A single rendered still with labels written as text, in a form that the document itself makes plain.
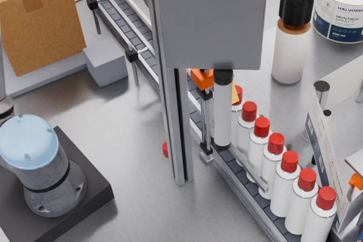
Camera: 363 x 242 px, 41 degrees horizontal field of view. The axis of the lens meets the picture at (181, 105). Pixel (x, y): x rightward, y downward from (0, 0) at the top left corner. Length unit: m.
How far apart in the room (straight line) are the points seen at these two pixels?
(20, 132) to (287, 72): 0.73
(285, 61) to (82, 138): 0.60
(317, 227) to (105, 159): 0.60
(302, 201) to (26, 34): 0.94
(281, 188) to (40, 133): 0.52
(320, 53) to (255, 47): 0.72
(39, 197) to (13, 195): 0.13
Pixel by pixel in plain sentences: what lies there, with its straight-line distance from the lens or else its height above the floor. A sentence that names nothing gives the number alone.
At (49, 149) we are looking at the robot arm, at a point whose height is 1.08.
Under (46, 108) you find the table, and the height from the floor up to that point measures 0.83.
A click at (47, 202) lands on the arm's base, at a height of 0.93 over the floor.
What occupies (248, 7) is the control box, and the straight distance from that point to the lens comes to 0.78.
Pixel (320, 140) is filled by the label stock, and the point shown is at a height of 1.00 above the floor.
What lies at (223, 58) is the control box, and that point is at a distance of 0.85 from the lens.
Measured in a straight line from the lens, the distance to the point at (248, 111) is 1.07.
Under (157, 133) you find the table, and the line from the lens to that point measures 1.37.
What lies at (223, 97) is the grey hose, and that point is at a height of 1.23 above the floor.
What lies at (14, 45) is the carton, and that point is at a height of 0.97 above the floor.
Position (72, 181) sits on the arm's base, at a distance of 1.18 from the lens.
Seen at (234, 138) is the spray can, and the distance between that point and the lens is 1.21.
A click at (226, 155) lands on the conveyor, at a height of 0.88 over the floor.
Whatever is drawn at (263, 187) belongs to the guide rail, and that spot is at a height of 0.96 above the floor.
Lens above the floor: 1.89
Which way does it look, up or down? 48 degrees down
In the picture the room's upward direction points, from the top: 5 degrees counter-clockwise
